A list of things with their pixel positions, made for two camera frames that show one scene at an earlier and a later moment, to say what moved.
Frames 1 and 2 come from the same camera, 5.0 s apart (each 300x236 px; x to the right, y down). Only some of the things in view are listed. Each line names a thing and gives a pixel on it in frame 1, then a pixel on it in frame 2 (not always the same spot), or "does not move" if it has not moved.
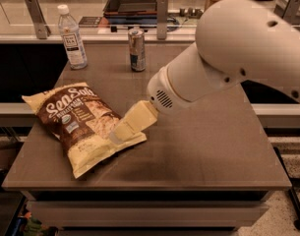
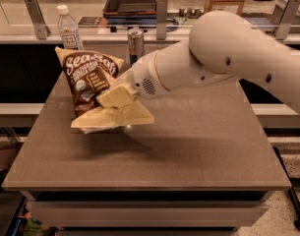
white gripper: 159,92 to 144,77
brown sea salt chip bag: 80,123 to 89,76
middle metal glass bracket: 162,17 does not move
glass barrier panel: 112,10 does not move
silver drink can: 137,49 does not move
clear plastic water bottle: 70,32 does not move
